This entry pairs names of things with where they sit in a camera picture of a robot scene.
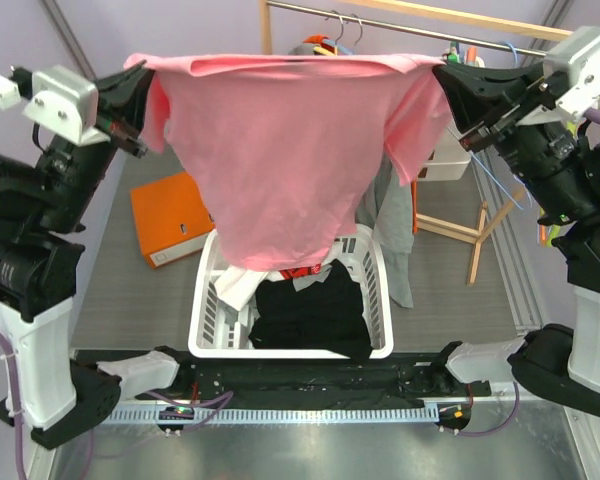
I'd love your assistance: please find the orange binder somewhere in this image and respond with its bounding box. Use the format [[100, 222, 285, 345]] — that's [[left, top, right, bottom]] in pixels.
[[130, 172, 214, 269]]

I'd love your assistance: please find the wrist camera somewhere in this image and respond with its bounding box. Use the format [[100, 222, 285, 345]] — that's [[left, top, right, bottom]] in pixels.
[[543, 26, 600, 122], [23, 65, 110, 146]]

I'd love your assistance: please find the slotted cable duct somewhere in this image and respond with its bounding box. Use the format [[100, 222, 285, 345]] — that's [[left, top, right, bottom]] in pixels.
[[103, 402, 439, 426]]

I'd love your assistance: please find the yellow hanger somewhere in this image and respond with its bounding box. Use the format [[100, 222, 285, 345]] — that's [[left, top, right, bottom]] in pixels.
[[313, 45, 337, 56]]

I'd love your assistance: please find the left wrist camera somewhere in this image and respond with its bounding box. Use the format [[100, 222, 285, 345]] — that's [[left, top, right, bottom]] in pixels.
[[23, 65, 110, 146]]

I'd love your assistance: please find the light blue wire hanger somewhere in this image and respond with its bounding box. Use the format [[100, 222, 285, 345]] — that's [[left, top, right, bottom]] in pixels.
[[469, 41, 531, 211]]

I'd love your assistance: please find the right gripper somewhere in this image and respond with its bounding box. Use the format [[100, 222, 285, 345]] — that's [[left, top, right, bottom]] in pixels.
[[436, 57, 600, 225]]

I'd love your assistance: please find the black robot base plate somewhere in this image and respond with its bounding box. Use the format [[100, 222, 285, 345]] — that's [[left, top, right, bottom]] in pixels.
[[155, 347, 492, 411]]

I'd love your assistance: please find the orange garment on rack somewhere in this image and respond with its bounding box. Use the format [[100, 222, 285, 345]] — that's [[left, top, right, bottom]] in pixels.
[[304, 35, 334, 48]]

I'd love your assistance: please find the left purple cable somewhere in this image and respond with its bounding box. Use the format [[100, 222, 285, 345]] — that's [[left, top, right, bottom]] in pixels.
[[0, 74, 36, 480]]

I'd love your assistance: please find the red printed garment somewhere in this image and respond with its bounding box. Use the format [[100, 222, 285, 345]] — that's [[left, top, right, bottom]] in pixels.
[[278, 264, 322, 280]]

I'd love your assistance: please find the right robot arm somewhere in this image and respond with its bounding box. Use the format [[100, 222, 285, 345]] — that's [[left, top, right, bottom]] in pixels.
[[433, 63, 600, 417]]

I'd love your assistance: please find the white garment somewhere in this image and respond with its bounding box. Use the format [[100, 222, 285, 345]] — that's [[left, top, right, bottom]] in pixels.
[[214, 264, 331, 311]]

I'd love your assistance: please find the wooden clothes rack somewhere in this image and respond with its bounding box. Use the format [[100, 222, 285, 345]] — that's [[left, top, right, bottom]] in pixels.
[[259, 1, 568, 285]]

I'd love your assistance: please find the grey sweatshirt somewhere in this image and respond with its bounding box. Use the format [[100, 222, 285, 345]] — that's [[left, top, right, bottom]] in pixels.
[[286, 41, 415, 309]]

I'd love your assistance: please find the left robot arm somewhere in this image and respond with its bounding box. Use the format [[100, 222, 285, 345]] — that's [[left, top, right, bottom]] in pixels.
[[0, 63, 193, 450]]

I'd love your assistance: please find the pink t shirt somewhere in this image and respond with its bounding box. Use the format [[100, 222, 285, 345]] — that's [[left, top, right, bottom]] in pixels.
[[128, 53, 451, 271]]

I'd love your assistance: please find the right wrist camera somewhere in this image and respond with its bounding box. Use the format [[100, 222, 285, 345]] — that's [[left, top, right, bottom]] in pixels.
[[543, 26, 600, 122]]

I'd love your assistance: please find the black garment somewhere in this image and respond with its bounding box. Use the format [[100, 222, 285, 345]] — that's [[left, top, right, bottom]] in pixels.
[[249, 260, 372, 363]]

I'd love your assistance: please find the white laundry basket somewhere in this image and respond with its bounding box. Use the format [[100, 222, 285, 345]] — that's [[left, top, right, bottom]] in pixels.
[[188, 224, 394, 360]]

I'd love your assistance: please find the white drawer unit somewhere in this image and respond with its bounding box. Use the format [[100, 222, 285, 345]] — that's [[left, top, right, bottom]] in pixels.
[[418, 124, 471, 182]]

